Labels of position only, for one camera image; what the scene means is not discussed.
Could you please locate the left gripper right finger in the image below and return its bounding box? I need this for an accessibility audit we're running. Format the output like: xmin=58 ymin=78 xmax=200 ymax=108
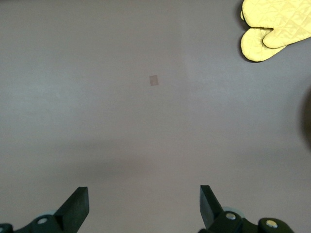
xmin=198 ymin=184 xmax=295 ymax=233

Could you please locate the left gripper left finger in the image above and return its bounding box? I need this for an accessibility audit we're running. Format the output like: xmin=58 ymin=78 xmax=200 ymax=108
xmin=0 ymin=186 xmax=90 ymax=233

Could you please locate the round wooden plate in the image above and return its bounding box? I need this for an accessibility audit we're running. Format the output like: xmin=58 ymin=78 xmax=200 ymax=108
xmin=300 ymin=86 xmax=311 ymax=149

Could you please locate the yellow quilted oven mitt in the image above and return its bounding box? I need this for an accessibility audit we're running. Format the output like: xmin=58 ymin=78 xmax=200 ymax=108
xmin=240 ymin=9 xmax=288 ymax=62
xmin=242 ymin=0 xmax=311 ymax=49

